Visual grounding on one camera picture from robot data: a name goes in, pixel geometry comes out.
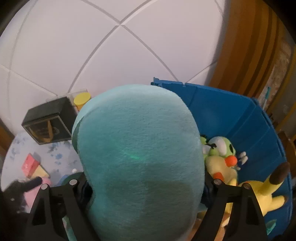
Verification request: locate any teal neck pillow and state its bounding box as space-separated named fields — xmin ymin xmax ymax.
xmin=72 ymin=84 xmax=205 ymax=240

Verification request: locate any yellow pikachu plush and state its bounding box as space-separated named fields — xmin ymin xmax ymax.
xmin=228 ymin=162 xmax=290 ymax=216

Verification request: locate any pink tissue pack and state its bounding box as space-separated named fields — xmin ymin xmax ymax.
xmin=21 ymin=154 xmax=40 ymax=178

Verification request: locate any black square box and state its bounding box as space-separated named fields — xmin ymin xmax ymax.
xmin=22 ymin=97 xmax=77 ymax=145

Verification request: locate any pink snack canister yellow lid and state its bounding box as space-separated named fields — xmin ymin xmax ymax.
xmin=74 ymin=92 xmax=91 ymax=111

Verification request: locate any blue plastic storage crate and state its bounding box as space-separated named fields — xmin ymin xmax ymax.
xmin=150 ymin=77 xmax=293 ymax=239

